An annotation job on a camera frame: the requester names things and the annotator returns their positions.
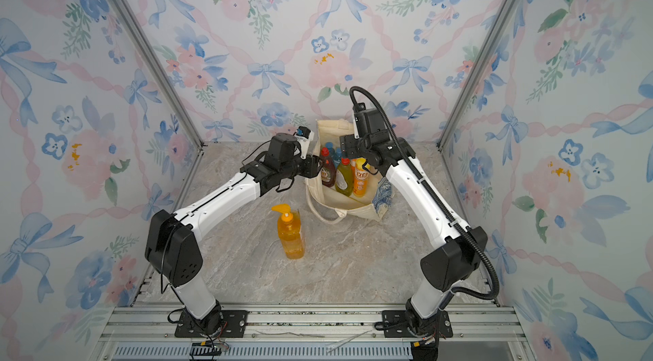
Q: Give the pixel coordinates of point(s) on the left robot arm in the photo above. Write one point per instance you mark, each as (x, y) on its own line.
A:
(173, 242)

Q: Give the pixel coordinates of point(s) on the orange pump soap bottle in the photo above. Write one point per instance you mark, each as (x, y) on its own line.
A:
(290, 233)

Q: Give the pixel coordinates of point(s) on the corner aluminium post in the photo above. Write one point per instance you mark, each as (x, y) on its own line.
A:
(148, 55)
(487, 51)

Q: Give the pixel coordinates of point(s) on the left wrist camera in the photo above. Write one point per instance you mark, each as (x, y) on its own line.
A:
(304, 137)

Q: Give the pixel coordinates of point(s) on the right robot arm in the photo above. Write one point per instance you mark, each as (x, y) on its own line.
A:
(458, 249)

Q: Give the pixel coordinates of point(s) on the left corner aluminium post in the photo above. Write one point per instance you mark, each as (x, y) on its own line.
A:
(148, 55)

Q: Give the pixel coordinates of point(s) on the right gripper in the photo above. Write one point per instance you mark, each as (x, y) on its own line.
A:
(349, 146)

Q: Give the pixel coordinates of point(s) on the dark red Fairy bottle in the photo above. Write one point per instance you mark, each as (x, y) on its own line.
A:
(328, 168)

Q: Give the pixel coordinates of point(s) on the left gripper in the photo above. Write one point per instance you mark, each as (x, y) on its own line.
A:
(314, 168)

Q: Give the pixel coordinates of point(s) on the cream shopping bag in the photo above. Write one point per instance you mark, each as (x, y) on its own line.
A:
(331, 207)

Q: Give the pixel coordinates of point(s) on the right corner aluminium post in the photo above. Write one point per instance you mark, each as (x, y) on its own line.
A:
(487, 51)

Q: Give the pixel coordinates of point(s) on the yellow-green red cap bottle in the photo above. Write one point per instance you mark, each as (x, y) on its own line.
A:
(344, 178)

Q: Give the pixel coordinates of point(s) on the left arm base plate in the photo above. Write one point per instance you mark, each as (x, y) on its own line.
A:
(217, 324)

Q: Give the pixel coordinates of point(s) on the yellow cap orange bottle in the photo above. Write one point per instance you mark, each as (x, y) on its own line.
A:
(361, 176)

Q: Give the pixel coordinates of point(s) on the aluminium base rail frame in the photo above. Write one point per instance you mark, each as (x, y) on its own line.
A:
(153, 331)

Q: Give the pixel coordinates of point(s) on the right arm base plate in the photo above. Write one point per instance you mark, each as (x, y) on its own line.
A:
(407, 324)

